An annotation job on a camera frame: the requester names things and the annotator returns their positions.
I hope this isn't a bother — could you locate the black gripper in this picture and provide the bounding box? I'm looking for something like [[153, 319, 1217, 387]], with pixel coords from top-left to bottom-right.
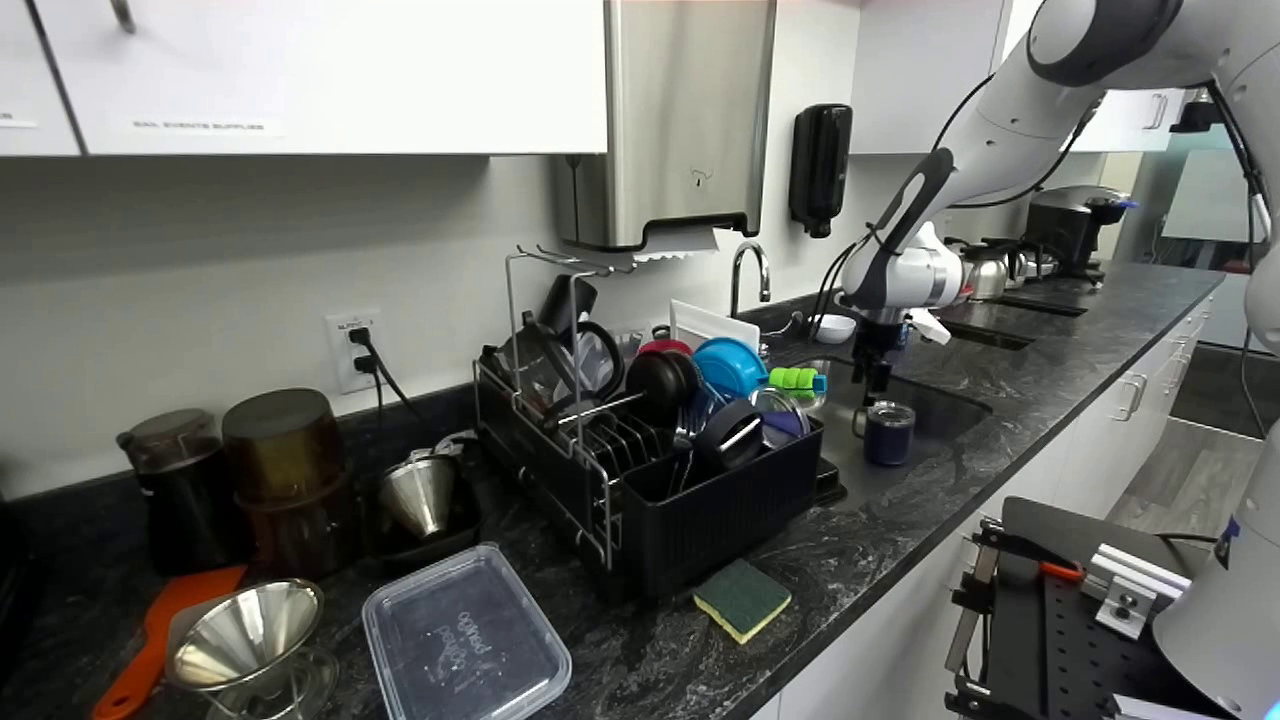
[[852, 315, 912, 410]]

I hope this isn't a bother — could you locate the dark blue mug clear lid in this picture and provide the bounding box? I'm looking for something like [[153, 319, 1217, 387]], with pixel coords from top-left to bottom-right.
[[858, 395, 926, 474]]

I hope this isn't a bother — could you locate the black dish rack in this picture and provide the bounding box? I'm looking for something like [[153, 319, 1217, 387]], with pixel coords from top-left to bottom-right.
[[470, 241, 827, 608]]

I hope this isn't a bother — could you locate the red round dish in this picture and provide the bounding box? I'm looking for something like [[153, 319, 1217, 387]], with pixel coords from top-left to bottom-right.
[[638, 330, 700, 367]]

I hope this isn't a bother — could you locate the small white bowl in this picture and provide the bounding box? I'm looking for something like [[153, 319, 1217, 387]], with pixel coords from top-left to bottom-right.
[[814, 311, 865, 347]]

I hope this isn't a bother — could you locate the stainless steel sink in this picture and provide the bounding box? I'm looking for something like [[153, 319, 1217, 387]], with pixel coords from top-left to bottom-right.
[[767, 347, 1001, 456]]

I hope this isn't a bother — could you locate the clear round cup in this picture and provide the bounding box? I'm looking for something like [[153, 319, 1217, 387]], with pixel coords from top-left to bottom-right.
[[747, 391, 820, 451]]

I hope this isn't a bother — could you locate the blue bowl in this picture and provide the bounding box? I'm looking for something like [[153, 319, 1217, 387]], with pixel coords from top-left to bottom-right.
[[687, 333, 771, 406]]

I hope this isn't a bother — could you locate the white rectangular board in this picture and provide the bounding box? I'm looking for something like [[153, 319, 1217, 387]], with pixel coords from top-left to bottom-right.
[[666, 297, 767, 362]]

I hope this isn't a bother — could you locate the chrome faucet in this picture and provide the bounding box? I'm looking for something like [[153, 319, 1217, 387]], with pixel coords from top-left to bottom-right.
[[725, 241, 782, 323]]

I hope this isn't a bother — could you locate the black flat mat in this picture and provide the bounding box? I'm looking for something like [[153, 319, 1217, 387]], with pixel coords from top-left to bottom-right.
[[990, 277, 1112, 319]]

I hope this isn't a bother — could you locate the white base cabinet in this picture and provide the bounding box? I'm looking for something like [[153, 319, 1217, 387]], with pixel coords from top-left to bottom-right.
[[747, 293, 1222, 720]]

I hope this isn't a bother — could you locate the black coffee machine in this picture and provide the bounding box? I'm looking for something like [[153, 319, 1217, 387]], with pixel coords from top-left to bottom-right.
[[1020, 180, 1141, 285]]

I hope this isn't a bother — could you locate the green yellow sponge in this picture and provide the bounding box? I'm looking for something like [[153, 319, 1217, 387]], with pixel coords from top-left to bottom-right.
[[687, 557, 799, 652]]

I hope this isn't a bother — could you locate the dark round lid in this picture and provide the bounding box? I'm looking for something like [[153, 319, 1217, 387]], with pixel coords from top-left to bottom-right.
[[568, 315, 634, 402]]

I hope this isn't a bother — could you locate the white upper cabinet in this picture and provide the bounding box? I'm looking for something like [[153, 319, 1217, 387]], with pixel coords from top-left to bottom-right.
[[0, 0, 613, 163], [850, 0, 1191, 162]]

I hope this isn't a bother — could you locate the grey tool plate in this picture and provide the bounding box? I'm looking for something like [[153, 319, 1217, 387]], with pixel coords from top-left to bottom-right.
[[939, 492, 1208, 720]]

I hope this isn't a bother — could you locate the steel paper towel dispenser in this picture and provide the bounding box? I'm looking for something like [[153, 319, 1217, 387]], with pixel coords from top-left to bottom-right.
[[554, 0, 782, 255]]

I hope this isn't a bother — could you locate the steel cup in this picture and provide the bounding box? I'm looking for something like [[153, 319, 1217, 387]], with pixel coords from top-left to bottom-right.
[[373, 423, 486, 543]]

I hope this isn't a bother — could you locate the clear plastic container lid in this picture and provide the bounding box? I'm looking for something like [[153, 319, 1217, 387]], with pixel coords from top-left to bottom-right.
[[358, 538, 580, 720]]

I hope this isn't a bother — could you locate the large dark brown canister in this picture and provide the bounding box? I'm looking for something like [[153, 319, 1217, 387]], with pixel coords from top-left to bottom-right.
[[220, 386, 360, 583]]

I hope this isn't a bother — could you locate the steel funnel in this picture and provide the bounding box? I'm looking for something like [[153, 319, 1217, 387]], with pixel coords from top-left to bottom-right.
[[165, 573, 330, 720]]

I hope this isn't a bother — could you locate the small dark canister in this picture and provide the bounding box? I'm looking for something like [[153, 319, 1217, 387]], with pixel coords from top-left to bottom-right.
[[111, 406, 247, 581]]

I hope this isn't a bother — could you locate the orange spatula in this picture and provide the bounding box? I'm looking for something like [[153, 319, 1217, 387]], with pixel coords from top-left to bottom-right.
[[88, 559, 251, 720]]

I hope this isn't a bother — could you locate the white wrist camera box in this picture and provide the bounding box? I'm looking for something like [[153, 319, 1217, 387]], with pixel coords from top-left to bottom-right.
[[897, 303, 962, 351]]

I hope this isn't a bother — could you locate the black orange handled tool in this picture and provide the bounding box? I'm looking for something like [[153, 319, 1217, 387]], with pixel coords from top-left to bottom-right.
[[968, 521, 1094, 593]]

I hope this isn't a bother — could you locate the black wall soap dispenser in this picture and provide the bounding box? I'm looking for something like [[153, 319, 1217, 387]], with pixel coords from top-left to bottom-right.
[[785, 99, 858, 245]]

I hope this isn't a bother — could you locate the aluminium bracket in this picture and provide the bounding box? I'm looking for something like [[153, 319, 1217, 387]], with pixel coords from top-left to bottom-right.
[[1081, 538, 1196, 645]]

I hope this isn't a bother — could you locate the black plug with cable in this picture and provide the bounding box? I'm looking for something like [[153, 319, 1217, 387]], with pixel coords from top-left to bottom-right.
[[345, 323, 419, 422]]

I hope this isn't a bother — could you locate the white wall outlet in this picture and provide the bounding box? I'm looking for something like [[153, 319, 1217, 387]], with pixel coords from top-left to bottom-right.
[[326, 303, 391, 402]]

